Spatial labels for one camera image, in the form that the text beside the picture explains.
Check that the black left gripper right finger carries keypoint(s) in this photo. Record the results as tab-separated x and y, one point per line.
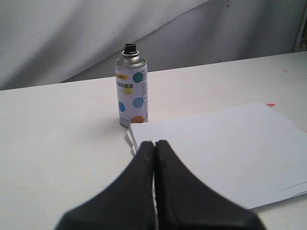
183	202

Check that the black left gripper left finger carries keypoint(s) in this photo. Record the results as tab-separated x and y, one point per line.
126	204

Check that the white dotted spray paint can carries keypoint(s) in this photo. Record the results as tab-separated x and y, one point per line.
132	86

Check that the white paper stack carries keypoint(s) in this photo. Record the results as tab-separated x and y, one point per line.
250	154

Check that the white backdrop cloth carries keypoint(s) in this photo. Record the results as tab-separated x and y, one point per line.
52	41

